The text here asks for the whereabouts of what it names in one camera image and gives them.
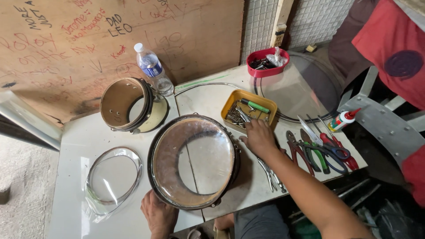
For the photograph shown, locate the green handled pliers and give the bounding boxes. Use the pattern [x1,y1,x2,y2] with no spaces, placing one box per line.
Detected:
[299,128,331,175]

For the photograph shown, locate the person's left hand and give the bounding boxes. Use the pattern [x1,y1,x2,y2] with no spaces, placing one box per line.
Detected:
[140,189,180,235]

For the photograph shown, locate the chrome metal pliers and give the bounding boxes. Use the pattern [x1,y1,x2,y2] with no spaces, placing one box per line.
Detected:
[256,156,287,194]

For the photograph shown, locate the clear plastic water bottle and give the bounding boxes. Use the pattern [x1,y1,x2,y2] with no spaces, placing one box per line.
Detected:
[133,42,174,97]

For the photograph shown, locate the small clear drum head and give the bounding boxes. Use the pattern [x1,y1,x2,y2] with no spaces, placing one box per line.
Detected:
[84,146,143,224]

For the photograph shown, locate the grey riveted metal frame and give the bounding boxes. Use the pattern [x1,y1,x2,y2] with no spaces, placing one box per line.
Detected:
[337,66,425,168]

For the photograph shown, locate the red handled pliers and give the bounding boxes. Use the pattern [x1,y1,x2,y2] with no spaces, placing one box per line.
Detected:
[286,130,315,178]

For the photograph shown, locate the grey shorts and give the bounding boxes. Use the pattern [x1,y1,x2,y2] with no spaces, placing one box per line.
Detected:
[233,203,292,239]

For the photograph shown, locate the large clear drum head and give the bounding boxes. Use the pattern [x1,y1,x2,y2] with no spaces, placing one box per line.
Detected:
[253,51,343,124]

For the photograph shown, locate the brown cloth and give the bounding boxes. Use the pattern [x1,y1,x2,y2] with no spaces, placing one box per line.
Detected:
[328,0,379,85]

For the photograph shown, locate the white glue bottle red cap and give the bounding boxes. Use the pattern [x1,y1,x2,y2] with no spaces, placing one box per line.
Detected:
[328,108,362,133]

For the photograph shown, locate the crumpled clear plastic bag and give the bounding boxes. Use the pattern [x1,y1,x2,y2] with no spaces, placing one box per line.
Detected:
[266,46,288,68]

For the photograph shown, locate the black drum with clear head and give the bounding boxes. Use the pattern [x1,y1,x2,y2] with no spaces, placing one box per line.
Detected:
[147,114,241,210]

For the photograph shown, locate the heap of dark clutter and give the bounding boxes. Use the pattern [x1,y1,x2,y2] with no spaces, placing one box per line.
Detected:
[287,177,425,239]

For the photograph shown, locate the cream drum shell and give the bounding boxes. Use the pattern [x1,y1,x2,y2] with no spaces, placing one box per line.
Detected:
[100,77,169,135]

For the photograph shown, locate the heap of black metal parts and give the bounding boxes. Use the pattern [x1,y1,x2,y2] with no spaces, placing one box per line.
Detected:
[250,58,277,70]

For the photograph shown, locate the thin metal wire hoop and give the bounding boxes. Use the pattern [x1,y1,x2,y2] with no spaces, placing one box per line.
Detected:
[174,82,241,97]

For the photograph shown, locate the scribbled plywood board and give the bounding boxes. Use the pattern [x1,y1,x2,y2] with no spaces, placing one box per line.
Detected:
[0,0,245,128]

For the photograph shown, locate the yellow plastic tray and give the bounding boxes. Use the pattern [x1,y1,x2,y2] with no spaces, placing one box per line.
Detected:
[221,89,278,134]

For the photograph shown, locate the person's right hand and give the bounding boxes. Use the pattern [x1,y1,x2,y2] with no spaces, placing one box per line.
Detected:
[239,119,280,162]

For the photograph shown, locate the wooden post with outlet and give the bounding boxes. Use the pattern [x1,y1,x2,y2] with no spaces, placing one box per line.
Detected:
[270,0,295,48]

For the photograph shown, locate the red cloth with purple circle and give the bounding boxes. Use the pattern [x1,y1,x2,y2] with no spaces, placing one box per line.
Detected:
[351,0,425,111]

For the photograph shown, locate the shiny metal channel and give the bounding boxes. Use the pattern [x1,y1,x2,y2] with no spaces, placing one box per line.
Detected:
[0,90,63,151]

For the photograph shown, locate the pile of metal drum screws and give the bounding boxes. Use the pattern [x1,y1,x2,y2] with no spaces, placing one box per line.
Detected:
[226,101,271,129]

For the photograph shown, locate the red plastic tray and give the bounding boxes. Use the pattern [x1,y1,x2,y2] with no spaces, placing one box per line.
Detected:
[246,47,290,79]

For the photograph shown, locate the red handled screwdriver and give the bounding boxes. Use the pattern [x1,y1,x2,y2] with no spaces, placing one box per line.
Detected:
[306,114,353,170]
[317,115,360,172]

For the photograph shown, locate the blue handled scissors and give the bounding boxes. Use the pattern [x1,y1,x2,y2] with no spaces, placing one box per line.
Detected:
[297,115,351,176]

